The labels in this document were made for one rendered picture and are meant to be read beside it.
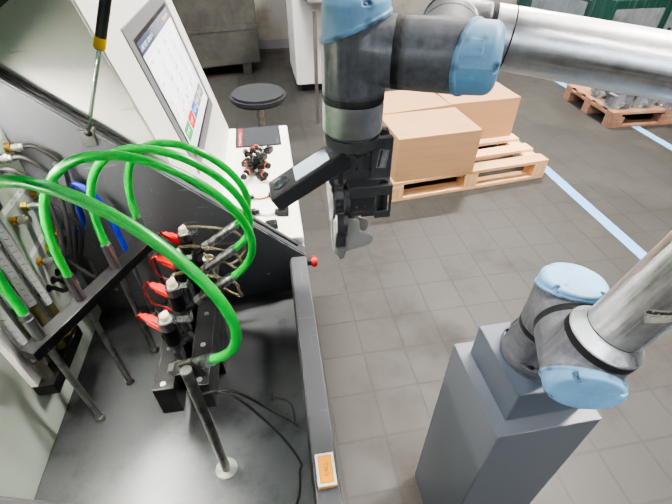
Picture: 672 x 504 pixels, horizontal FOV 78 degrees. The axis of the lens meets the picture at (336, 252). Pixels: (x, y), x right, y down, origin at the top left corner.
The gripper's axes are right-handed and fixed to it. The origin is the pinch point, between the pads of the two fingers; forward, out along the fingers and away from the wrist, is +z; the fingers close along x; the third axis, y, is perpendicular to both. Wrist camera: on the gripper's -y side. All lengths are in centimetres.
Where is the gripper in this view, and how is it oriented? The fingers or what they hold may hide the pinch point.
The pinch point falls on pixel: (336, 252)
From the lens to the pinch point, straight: 65.8
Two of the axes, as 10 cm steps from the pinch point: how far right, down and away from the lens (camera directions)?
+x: -1.5, -6.5, 7.5
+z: 0.0, 7.6, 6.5
